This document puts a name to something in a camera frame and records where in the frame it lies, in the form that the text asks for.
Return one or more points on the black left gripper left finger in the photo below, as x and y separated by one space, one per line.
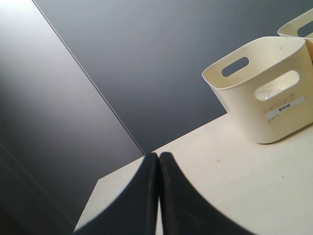
134 211

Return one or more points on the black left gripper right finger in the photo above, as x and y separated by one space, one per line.
183 210

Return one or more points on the left cream plastic bin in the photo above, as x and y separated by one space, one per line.
266 85

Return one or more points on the middle cream plastic bin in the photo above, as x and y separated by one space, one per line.
302 27

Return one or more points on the cream plastic bin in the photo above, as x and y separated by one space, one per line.
266 85
302 27

